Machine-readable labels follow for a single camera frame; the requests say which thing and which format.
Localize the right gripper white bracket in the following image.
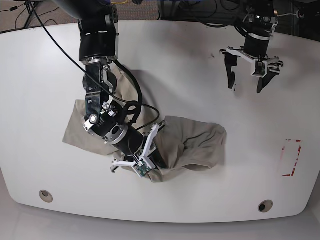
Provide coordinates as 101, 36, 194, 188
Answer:
109, 121, 167, 175

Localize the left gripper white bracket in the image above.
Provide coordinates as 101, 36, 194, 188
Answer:
219, 47, 284, 94

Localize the beige t-shirt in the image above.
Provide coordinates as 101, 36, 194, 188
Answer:
61, 66, 228, 185

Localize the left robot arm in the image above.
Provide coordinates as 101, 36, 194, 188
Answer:
220, 0, 284, 94

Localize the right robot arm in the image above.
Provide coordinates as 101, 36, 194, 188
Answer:
56, 0, 165, 177

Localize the red tape rectangle marking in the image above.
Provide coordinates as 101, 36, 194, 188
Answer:
279, 139, 303, 177

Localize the black tripod stand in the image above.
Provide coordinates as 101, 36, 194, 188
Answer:
22, 1, 39, 30

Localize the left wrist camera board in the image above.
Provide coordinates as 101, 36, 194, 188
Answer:
252, 61, 267, 78

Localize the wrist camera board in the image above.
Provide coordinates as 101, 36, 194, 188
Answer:
252, 61, 267, 78
133, 162, 152, 178

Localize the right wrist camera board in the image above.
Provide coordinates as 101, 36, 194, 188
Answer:
133, 162, 152, 178

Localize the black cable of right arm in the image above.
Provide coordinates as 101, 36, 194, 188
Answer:
32, 0, 161, 131

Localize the left table cable grommet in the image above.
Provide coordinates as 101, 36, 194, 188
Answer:
39, 190, 53, 203

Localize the table cable grommet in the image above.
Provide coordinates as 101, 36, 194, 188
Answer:
258, 199, 274, 213
39, 190, 53, 203

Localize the right table cable grommet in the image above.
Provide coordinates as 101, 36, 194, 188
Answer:
258, 199, 274, 213

